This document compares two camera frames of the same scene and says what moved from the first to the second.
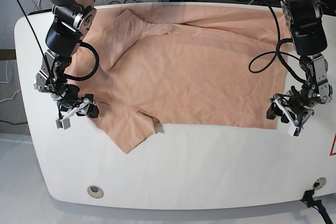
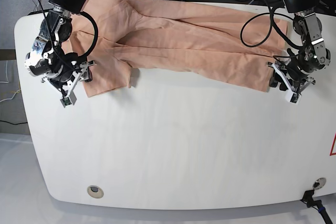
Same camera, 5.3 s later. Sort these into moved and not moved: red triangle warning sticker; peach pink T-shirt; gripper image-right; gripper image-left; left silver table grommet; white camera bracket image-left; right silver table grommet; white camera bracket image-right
Moved: gripper image-left; white camera bracket image-left; gripper image-right; white camera bracket image-right; peach pink T-shirt
Not moved: left silver table grommet; red triangle warning sticker; right silver table grommet
